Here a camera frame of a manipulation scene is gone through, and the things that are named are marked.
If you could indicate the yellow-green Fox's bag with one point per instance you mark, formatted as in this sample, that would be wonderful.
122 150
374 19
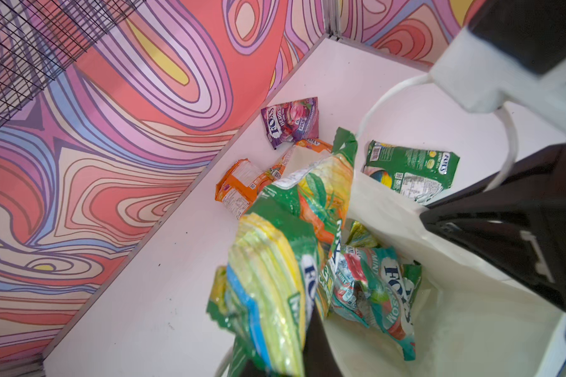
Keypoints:
282 264
361 237

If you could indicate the orange Fox's bag large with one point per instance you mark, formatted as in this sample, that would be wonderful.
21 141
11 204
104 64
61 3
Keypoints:
299 156

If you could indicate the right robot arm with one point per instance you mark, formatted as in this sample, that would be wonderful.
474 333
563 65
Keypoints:
509 51

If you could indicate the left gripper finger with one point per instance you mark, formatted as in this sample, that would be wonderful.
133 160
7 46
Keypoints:
317 354

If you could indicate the orange Fox's bag small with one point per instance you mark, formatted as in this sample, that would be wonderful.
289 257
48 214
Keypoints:
240 187

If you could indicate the white paper bag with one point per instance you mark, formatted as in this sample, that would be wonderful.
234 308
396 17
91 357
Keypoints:
469 318

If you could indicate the black wire basket back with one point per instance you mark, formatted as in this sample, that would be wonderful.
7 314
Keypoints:
40 39

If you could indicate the green Fox's spring tea bag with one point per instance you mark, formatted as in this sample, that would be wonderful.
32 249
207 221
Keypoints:
418 174

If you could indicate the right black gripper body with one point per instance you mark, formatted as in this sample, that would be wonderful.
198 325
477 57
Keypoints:
519 227

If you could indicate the purple Fox's berries bag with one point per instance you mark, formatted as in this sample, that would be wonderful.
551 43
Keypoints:
291 121

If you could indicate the teal Fox's candy bag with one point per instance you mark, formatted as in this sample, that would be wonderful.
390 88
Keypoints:
370 288

